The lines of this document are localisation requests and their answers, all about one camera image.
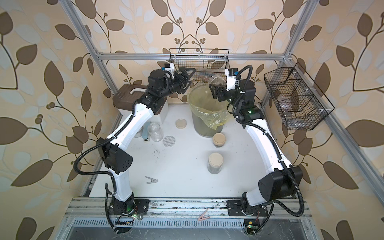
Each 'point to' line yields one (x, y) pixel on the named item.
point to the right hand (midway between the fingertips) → (217, 83)
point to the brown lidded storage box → (125, 95)
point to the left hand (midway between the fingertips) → (191, 72)
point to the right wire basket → (301, 105)
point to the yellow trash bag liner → (201, 99)
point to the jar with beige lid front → (215, 164)
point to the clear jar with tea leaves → (155, 132)
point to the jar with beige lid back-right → (219, 139)
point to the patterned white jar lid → (168, 141)
